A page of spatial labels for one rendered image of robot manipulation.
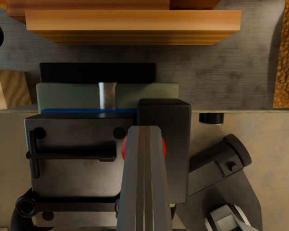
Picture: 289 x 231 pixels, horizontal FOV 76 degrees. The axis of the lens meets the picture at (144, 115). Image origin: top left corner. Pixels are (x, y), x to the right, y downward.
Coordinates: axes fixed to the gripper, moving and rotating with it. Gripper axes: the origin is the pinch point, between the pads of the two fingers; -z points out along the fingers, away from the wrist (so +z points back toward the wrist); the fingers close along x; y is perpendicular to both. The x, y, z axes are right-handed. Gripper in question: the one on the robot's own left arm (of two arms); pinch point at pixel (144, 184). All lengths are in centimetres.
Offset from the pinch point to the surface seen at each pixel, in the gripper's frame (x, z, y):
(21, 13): -11.8, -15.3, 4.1
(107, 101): -3.5, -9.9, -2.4
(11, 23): -16.1, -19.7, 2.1
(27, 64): -14.7, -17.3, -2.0
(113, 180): -2.6, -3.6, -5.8
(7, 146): -88, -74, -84
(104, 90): -3.8, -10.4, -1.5
